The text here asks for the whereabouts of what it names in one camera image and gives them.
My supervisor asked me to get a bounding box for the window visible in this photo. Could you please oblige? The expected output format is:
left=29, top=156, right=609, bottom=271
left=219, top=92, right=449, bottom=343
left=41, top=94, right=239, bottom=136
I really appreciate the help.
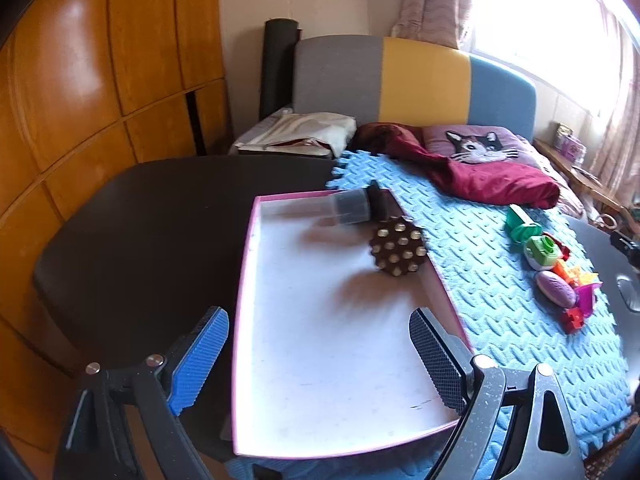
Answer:
left=470, top=0, right=621, bottom=116

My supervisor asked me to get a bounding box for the magenta toy piece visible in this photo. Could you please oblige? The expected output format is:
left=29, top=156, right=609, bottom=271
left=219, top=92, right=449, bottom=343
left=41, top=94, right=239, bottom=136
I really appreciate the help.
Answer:
left=572, top=282, right=601, bottom=316

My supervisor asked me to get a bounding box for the purple storage box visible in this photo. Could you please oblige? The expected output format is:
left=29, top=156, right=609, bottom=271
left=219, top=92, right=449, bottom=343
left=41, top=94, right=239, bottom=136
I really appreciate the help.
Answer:
left=552, top=122, right=588, bottom=158

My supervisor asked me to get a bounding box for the long red toy block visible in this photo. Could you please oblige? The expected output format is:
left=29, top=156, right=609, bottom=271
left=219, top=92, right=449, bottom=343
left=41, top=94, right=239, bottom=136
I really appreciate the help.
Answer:
left=542, top=232, right=572, bottom=261

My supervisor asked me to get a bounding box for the blue foam puzzle mat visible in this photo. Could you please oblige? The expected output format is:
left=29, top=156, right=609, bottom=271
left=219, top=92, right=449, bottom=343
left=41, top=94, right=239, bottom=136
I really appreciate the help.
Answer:
left=225, top=149, right=632, bottom=480

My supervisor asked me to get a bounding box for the black rolled mat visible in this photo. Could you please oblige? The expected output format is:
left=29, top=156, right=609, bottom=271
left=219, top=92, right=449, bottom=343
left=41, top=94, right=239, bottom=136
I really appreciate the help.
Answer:
left=260, top=19, right=301, bottom=121

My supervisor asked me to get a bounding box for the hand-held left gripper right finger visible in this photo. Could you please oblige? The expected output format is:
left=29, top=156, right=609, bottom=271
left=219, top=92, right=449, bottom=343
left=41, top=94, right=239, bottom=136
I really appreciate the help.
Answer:
left=409, top=307, right=586, bottom=480

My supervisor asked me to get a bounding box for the white tote bag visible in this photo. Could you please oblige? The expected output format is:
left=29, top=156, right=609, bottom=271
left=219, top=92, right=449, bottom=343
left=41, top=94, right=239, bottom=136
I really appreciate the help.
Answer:
left=231, top=108, right=357, bottom=158

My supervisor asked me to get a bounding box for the maroon cloth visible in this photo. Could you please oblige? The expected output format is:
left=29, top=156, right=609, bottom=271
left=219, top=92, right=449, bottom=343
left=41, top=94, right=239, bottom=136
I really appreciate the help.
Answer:
left=350, top=122, right=560, bottom=209

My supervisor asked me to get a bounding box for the wooden wardrobe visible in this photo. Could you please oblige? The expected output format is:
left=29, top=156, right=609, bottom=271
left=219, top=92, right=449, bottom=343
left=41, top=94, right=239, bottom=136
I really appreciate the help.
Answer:
left=0, top=0, right=231, bottom=461

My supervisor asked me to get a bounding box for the pink patterned curtain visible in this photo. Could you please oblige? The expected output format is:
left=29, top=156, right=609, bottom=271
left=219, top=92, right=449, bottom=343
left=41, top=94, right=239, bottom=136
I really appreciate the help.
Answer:
left=585, top=5, right=640, bottom=211
left=390, top=0, right=476, bottom=51

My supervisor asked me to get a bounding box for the grey transparent jar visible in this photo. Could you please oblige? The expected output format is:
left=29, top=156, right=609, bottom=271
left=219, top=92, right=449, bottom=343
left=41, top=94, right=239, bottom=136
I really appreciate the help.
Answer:
left=325, top=180, right=390, bottom=227

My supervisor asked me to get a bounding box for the grey yellow blue headboard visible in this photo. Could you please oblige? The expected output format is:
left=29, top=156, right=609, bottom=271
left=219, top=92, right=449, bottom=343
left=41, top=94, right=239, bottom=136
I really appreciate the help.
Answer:
left=292, top=35, right=538, bottom=141

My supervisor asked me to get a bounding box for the purple oval toy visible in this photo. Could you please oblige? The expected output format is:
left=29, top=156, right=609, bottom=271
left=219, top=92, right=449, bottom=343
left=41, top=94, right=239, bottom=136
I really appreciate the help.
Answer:
left=535, top=270, right=576, bottom=308

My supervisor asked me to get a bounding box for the orange toy block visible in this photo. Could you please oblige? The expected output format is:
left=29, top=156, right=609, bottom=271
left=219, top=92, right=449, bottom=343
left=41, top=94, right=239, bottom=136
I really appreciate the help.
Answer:
left=552, top=259, right=583, bottom=281

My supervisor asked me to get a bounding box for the green white toy camera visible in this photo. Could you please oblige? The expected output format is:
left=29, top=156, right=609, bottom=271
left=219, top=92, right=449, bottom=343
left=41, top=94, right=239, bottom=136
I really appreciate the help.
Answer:
left=524, top=235, right=558, bottom=271

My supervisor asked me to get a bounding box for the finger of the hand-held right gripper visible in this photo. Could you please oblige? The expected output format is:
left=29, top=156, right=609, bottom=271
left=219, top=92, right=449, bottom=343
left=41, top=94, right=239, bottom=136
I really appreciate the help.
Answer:
left=610, top=230, right=640, bottom=261

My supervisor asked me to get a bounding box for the teal green toy block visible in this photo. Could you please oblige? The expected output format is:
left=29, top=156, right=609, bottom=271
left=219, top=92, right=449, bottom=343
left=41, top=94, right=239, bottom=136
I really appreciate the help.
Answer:
left=504, top=205, right=543, bottom=245

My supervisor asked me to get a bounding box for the brown studded massage ball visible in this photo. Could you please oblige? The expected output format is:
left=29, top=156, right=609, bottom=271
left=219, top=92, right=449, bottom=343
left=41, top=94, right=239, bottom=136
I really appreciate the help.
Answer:
left=369, top=215, right=428, bottom=277

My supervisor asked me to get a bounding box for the pink shallow cardboard box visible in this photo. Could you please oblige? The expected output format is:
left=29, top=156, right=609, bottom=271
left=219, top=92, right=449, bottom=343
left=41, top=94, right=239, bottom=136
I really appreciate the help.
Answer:
left=231, top=189, right=475, bottom=461

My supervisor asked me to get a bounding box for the purple cat print pillow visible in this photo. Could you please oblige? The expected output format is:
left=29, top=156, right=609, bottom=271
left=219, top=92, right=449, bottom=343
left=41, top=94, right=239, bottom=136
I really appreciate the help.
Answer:
left=422, top=125, right=586, bottom=217

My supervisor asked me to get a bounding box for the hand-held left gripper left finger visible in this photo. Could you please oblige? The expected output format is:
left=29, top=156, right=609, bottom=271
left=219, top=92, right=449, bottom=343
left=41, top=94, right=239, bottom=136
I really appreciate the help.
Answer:
left=52, top=306, right=231, bottom=480

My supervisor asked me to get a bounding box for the wooden bedside table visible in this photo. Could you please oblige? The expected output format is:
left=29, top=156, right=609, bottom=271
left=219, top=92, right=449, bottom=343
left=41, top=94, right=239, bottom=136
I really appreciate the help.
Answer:
left=532, top=137, right=631, bottom=221

